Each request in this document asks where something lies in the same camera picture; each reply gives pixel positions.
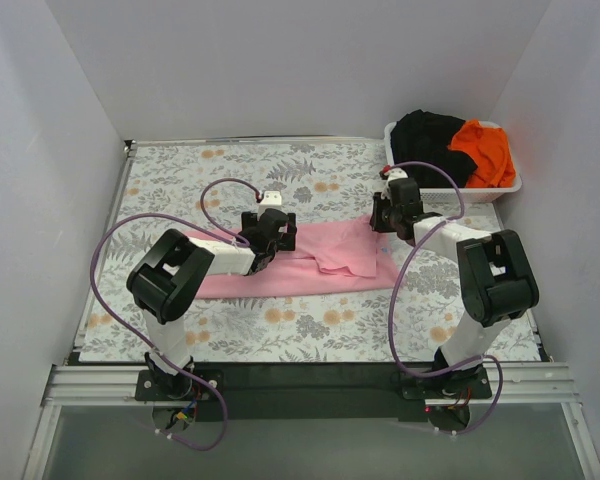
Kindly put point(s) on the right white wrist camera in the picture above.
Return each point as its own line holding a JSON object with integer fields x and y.
{"x": 389, "y": 173}

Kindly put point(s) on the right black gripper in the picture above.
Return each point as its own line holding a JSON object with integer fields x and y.
{"x": 378, "y": 213}

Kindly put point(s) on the white plastic laundry basket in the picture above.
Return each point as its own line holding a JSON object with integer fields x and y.
{"x": 448, "y": 195}

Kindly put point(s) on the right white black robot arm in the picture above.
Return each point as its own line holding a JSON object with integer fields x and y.
{"x": 497, "y": 284}

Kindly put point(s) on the black t-shirt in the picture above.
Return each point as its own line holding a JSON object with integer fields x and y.
{"x": 426, "y": 137}

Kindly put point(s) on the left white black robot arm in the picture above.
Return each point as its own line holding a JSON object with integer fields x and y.
{"x": 168, "y": 278}

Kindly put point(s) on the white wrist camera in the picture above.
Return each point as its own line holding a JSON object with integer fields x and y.
{"x": 389, "y": 173}
{"x": 270, "y": 199}

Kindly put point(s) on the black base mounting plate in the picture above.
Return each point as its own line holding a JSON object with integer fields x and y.
{"x": 286, "y": 391}

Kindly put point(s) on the pink t-shirt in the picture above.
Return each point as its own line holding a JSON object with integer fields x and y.
{"x": 329, "y": 258}

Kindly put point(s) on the floral patterned table mat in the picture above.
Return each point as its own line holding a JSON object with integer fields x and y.
{"x": 210, "y": 184}

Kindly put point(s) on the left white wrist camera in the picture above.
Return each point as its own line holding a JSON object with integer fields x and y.
{"x": 270, "y": 199}

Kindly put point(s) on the orange t-shirt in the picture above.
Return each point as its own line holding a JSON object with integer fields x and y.
{"x": 489, "y": 149}

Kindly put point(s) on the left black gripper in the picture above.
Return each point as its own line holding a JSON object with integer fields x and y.
{"x": 284, "y": 228}

